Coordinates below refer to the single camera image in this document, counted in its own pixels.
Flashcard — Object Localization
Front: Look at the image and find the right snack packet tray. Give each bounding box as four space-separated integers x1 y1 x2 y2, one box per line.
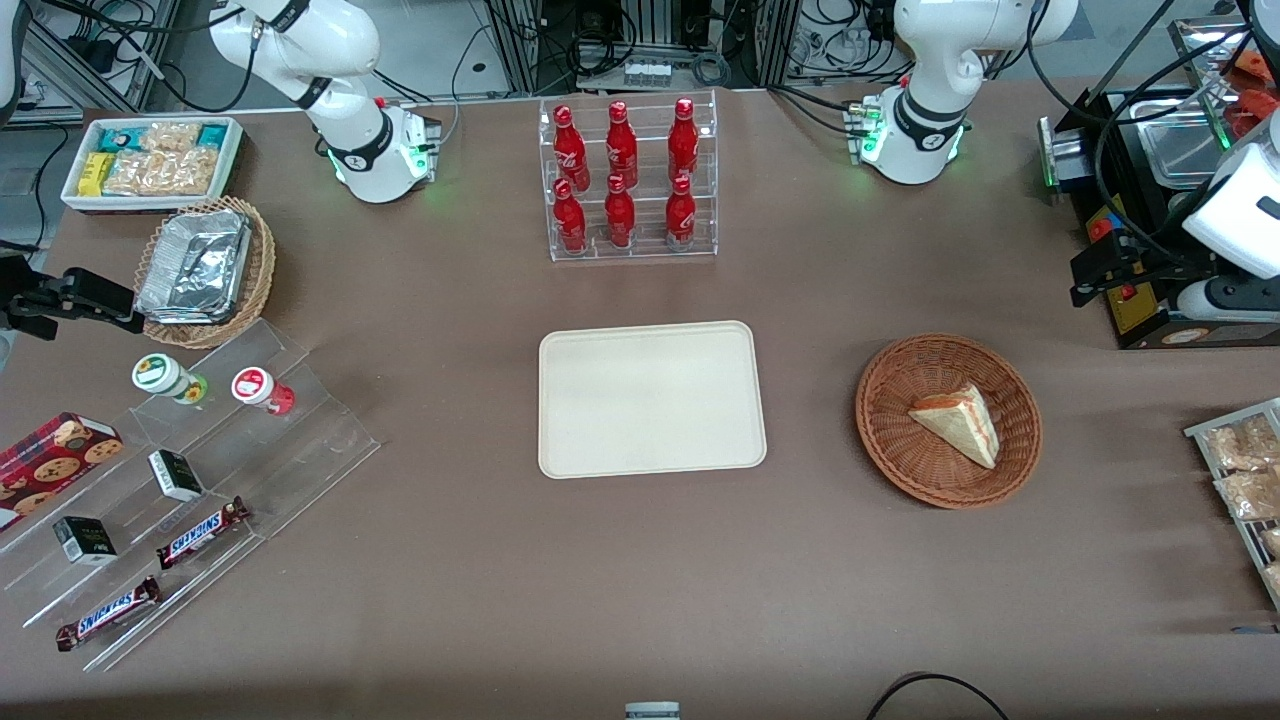
1184 398 1280 611

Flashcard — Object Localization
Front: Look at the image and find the black cable loop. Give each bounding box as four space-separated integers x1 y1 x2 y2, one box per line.
865 672 1011 720

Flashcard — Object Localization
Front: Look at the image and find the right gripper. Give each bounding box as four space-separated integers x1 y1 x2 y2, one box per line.
0 255 147 342

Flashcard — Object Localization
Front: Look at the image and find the cup with red lid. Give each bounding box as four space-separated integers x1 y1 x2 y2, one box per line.
231 367 296 416

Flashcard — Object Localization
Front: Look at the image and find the triangular sandwich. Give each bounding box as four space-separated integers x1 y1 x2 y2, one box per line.
908 383 1001 470

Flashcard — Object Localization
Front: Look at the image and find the small black box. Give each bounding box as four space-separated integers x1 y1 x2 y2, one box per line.
52 516 118 567
148 449 205 503

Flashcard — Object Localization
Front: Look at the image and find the metal tray with orange food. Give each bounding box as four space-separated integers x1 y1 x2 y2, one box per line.
1168 15 1280 151

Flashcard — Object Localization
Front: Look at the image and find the cream plastic tray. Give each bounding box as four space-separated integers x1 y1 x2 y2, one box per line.
538 320 768 480

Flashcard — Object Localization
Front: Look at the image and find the brown wicker basket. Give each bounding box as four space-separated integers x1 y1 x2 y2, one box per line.
855 333 1044 510

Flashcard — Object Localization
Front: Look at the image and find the clear acrylic bottle rack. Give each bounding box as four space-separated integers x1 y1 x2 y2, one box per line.
538 88 719 263

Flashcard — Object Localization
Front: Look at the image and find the red cookie box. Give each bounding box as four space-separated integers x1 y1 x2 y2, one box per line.
0 412 125 533

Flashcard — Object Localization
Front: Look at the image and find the stack of foil trays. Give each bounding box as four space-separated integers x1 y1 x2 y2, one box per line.
135 209 252 325

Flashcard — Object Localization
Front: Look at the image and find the clear bag of crackers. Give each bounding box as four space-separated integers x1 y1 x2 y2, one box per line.
103 148 221 197
140 122 203 154

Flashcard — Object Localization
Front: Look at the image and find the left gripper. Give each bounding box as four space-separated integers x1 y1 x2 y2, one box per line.
1069 235 1217 308

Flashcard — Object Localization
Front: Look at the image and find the white plastic snack bin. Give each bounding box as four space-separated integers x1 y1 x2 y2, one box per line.
60 116 245 214

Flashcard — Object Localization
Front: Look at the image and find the stainless steel pan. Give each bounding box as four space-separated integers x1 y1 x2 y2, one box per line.
1125 92 1236 191

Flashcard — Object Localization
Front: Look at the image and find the cup with green lid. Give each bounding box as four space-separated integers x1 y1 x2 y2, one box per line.
132 353 209 405

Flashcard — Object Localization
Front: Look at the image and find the Snickers bar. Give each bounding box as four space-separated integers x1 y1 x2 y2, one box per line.
55 576 162 652
156 497 251 571

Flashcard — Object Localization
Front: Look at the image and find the red cola bottle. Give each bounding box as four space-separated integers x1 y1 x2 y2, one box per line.
553 178 588 253
668 97 700 186
665 175 697 251
605 100 639 189
553 105 591 191
604 174 637 249

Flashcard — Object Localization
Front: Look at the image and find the light wicker basket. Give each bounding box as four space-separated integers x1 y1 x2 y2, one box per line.
133 196 276 350

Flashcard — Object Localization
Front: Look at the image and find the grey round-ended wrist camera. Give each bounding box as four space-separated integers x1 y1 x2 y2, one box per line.
1176 279 1280 322

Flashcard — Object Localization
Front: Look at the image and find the clear acrylic stepped stand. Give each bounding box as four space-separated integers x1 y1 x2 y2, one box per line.
0 318 382 673

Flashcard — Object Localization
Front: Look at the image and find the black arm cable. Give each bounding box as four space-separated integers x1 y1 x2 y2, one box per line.
1028 0 1263 263

